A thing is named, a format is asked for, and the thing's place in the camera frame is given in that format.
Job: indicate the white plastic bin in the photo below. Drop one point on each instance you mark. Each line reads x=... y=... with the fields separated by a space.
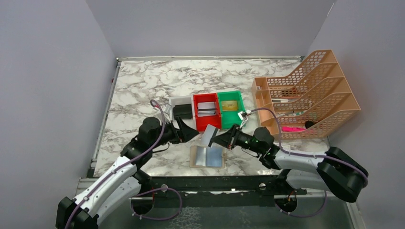
x=182 y=100

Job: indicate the white card stack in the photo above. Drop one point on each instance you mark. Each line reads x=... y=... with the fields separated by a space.
x=206 y=109

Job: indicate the beige card holder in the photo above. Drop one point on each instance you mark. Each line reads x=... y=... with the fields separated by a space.
x=207 y=157

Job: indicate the green white pen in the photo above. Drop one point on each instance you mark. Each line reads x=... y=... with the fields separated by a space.
x=295 y=113

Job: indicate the orange mesh file organizer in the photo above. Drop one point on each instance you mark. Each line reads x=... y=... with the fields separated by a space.
x=318 y=86

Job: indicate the green plastic bin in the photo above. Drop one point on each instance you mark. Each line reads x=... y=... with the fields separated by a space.
x=228 y=118

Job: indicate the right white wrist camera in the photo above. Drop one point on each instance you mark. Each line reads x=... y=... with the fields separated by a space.
x=243 y=115

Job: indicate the black mounting rail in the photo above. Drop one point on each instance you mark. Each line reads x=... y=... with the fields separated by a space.
x=210 y=191

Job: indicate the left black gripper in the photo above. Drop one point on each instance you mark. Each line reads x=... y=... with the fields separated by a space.
x=185 y=134

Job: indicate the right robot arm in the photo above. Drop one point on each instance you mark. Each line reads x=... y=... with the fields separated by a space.
x=333 y=170

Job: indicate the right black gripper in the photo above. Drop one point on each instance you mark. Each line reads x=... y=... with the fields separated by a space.
x=227 y=139

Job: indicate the pink highlighter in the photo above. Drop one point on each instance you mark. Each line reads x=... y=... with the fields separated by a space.
x=292 y=129

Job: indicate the black credit card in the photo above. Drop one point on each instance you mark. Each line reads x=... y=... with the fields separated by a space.
x=183 y=111

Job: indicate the small white red box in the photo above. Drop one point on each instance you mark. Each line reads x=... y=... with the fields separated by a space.
x=285 y=146

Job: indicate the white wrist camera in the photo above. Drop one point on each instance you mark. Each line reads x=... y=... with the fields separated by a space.
x=166 y=115
x=243 y=115

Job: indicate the gold credit card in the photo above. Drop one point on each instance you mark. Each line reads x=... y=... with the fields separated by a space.
x=231 y=105

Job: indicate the silver grey credit card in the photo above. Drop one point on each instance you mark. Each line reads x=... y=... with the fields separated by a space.
x=209 y=133

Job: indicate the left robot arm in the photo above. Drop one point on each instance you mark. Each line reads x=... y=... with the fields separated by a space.
x=123 y=179

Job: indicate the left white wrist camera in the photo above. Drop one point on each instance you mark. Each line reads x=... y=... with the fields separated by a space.
x=166 y=115

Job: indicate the red plastic bin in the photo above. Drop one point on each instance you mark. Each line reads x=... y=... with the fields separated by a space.
x=202 y=122

